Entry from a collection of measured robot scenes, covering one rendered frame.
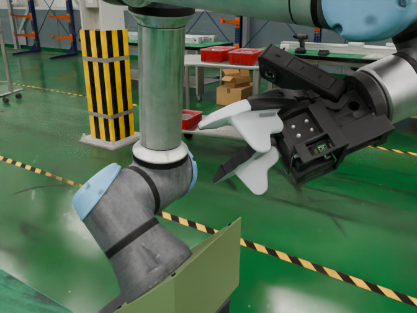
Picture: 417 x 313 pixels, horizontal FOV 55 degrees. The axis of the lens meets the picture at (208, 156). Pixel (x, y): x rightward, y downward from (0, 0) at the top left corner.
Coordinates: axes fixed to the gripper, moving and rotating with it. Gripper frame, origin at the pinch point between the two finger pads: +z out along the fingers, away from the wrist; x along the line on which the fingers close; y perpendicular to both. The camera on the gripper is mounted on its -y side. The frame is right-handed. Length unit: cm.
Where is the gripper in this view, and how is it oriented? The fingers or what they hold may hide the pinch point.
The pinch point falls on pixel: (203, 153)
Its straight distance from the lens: 45.7
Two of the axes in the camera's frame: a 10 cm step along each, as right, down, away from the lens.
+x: 1.1, 4.1, 9.0
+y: 3.9, 8.2, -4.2
